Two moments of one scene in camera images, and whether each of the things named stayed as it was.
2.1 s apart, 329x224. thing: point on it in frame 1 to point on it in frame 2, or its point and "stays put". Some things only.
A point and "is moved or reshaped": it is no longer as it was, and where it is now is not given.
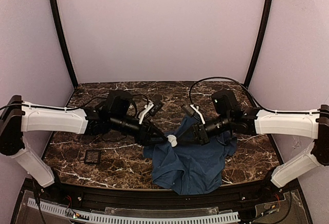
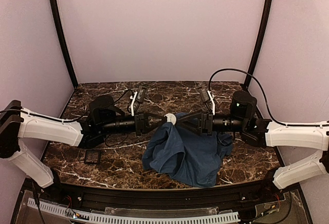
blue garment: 187,167 is moved or reshaped
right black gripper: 199,133 to 205,123
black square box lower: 92,156 stays put
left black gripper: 145,134 to 140,124
